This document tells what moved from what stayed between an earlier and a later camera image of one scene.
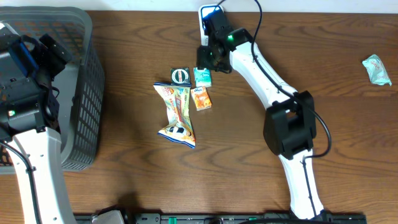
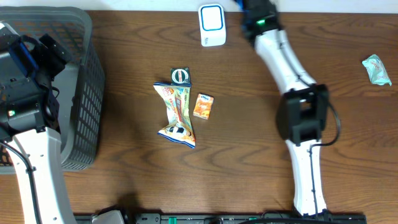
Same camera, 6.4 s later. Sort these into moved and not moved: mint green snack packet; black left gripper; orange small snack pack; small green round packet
Moved: orange small snack pack
Not moved: black left gripper; mint green snack packet; small green round packet
